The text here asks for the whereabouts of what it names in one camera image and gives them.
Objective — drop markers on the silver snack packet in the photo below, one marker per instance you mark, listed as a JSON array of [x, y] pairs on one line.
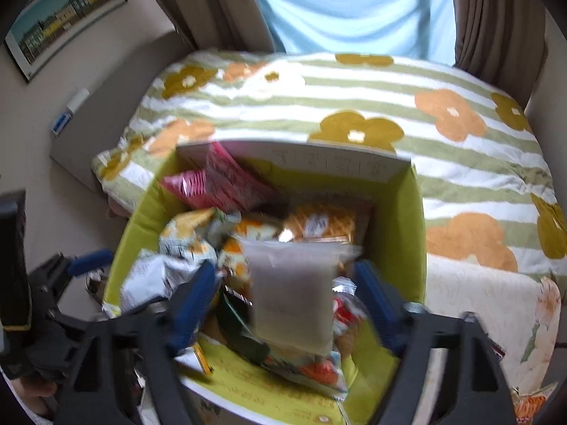
[[150, 274]]

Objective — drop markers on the white blue small device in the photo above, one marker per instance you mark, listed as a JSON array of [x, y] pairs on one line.
[[73, 106]]

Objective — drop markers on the framed wall picture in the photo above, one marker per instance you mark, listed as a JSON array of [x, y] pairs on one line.
[[62, 17]]

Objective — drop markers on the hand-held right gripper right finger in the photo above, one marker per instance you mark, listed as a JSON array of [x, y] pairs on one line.
[[373, 293]]

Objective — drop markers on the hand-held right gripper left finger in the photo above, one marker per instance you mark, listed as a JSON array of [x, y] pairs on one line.
[[195, 293]]

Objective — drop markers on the cream orange snack packet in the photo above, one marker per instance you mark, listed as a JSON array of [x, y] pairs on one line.
[[529, 407]]

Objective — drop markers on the pale floral cloth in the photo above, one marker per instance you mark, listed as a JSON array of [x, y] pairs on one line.
[[478, 310]]

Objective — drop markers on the translucent white snack packet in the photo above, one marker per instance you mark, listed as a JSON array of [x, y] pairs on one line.
[[292, 292]]

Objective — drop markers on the person's left hand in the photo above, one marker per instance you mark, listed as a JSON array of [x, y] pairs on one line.
[[35, 396]]

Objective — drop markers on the pink snack packet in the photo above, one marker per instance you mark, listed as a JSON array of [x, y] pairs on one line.
[[221, 181]]

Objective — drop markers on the green striped floral blanket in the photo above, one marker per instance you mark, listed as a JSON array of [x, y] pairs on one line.
[[310, 97]]

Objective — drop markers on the yellow potato chip packet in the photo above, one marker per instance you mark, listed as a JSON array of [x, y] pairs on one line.
[[190, 230]]

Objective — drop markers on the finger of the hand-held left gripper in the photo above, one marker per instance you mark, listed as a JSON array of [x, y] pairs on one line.
[[93, 259]]

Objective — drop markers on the yellow-green cardboard box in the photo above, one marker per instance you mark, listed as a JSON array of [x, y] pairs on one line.
[[398, 230]]

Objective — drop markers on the red white shrimp chip packet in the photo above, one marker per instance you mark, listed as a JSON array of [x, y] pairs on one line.
[[319, 369]]

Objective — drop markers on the orange white snack packet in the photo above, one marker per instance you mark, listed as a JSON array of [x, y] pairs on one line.
[[248, 234]]

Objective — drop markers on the light blue curtain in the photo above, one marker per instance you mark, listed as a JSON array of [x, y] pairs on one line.
[[345, 9]]

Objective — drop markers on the dark green snack packet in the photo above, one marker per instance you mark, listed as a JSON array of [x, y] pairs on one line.
[[241, 327]]

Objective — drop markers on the brown curtain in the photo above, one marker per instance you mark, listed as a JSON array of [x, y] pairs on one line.
[[487, 17], [208, 0]]

